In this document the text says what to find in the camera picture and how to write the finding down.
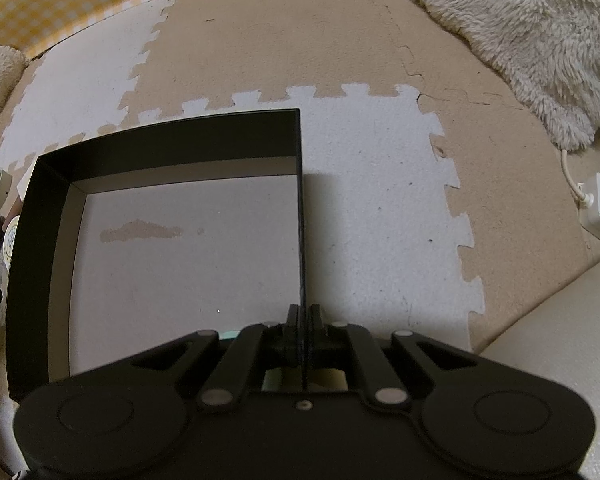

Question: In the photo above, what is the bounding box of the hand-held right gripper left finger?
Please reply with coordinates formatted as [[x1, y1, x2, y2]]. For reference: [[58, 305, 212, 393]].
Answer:
[[130, 304, 304, 412]]

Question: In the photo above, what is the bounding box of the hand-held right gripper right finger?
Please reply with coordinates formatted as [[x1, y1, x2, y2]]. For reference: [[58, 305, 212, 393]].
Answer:
[[307, 304, 481, 412]]

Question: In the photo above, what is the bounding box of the black cardboard box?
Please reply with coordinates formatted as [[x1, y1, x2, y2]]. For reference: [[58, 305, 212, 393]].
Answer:
[[6, 108, 307, 403]]

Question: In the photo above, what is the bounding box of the white foam mat tile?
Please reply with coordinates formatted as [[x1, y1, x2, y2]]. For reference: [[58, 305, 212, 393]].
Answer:
[[0, 0, 178, 171], [97, 84, 486, 352]]

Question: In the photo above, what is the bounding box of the smooth cream cushion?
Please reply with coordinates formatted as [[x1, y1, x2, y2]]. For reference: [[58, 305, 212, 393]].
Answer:
[[472, 245, 600, 480]]

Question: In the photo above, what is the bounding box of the beige foam mat tile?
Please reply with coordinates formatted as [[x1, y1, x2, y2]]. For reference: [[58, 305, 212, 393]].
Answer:
[[380, 0, 600, 356], [120, 0, 423, 126]]

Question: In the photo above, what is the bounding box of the white round lid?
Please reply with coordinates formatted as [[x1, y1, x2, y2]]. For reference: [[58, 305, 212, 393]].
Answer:
[[2, 215, 22, 266]]

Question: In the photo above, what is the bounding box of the fluffy cream blanket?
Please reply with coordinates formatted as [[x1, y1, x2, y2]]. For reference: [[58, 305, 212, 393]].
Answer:
[[380, 0, 600, 152]]

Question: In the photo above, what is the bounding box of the white power cable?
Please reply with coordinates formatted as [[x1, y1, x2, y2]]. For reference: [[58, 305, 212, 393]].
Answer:
[[560, 147, 590, 202]]

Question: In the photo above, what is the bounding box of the white tool with wooden handle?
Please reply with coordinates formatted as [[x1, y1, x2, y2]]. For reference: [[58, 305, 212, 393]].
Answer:
[[11, 179, 29, 217]]

